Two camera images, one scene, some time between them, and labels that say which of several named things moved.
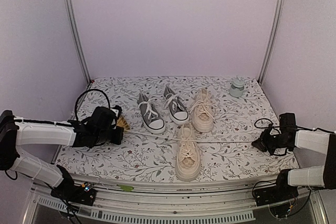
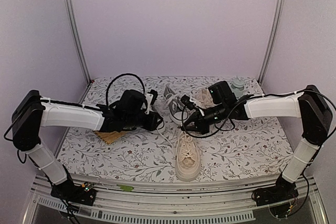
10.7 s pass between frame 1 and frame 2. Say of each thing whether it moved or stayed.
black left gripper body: moved
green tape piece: stayed
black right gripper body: moved
